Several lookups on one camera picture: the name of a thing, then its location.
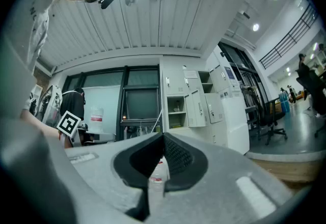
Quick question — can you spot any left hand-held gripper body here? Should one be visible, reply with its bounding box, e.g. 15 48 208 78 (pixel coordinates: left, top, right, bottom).
56 110 89 147

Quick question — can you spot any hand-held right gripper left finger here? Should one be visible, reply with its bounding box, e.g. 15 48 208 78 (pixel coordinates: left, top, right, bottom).
65 132 164 221

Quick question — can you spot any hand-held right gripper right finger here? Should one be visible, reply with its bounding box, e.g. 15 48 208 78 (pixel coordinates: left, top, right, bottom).
152 132 293 224

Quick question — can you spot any grey metal locker cabinet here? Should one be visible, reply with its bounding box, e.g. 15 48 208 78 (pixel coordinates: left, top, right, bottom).
162 66 228 148

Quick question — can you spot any person's left forearm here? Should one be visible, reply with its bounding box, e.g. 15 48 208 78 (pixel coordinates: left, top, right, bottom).
20 109 67 149

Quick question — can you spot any white equipment housing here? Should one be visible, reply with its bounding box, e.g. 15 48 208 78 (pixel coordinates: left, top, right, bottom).
38 85 63 127

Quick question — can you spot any plastic-wrapped pack red label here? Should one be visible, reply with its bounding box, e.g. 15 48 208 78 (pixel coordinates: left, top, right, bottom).
90 107 105 123

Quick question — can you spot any black framed glass window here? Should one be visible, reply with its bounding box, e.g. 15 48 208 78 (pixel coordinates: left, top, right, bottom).
62 64 161 141

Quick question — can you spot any black metal rack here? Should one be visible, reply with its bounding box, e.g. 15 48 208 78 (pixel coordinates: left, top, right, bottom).
240 84 261 139

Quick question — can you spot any person's grey t-shirt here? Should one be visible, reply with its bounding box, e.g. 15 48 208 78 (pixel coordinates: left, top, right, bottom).
5 0 64 117

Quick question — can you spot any stack of blue water jugs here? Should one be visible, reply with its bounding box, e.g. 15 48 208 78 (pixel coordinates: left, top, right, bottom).
279 92 290 114

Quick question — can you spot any black metal balcony railing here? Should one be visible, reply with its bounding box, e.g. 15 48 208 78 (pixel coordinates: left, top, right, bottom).
258 4 319 70

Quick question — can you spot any clear bottle red handle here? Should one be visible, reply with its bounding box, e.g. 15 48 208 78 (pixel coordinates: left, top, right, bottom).
149 158 170 192

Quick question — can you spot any white cord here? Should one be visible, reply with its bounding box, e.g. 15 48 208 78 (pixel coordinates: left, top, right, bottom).
150 108 163 132

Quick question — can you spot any blue and white wall poster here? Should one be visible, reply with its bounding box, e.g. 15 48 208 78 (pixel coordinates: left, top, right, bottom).
224 66 241 88

